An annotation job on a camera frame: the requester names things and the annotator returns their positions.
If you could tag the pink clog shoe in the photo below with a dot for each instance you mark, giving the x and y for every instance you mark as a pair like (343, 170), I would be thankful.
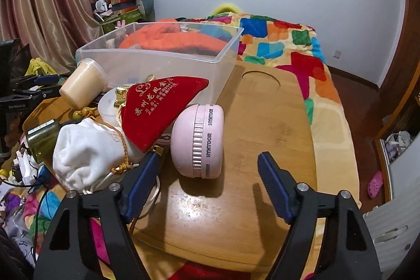
(374, 185)

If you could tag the white wall socket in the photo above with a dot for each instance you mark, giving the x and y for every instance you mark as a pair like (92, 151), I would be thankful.
(337, 54)

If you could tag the wooden desk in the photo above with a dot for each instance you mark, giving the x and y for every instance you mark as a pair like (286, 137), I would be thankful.
(249, 122)

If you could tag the cream cylindrical bottle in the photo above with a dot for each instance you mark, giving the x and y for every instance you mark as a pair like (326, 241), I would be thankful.
(80, 83)

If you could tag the green gourd pendant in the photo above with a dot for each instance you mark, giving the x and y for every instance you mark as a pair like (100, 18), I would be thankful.
(86, 112)

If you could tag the white ribbed suitcase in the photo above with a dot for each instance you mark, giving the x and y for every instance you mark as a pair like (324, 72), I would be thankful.
(390, 227)

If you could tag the green glass jar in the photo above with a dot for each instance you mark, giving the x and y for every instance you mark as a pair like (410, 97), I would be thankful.
(42, 142)

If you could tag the wooden wardrobe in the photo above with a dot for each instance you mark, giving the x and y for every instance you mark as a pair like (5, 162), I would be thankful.
(400, 70)

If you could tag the orange puffer jacket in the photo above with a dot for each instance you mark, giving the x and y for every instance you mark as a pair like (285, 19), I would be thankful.
(170, 40)

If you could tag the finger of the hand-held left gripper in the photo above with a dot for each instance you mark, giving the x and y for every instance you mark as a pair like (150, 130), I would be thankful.
(39, 92)
(46, 79)

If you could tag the pink bunny figure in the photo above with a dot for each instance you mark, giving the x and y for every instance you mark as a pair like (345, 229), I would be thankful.
(120, 24)

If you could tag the clear plastic storage bin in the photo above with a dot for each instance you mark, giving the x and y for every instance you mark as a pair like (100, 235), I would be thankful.
(183, 70)

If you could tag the small white fan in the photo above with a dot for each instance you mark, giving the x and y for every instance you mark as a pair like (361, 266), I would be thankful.
(101, 6)

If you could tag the red velvet pouch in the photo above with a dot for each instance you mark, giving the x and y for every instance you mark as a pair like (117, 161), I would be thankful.
(154, 112)

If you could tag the green storage box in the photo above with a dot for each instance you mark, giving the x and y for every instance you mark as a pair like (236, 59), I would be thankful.
(126, 19)

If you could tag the white round case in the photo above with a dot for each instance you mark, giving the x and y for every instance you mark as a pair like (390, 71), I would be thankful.
(106, 109)

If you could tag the pink round device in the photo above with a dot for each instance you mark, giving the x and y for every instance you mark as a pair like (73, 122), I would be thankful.
(183, 142)

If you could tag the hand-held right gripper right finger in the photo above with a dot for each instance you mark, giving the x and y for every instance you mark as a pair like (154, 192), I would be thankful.
(272, 178)

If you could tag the gold ornament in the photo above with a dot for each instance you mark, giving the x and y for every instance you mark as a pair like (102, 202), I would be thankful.
(120, 96)

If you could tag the colourful patchwork blanket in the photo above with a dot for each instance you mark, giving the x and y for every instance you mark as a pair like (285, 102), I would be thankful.
(288, 47)

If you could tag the yellow cloth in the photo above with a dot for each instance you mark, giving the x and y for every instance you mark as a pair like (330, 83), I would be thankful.
(41, 67)

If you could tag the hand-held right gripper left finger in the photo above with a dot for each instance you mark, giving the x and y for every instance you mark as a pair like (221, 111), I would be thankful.
(144, 178)

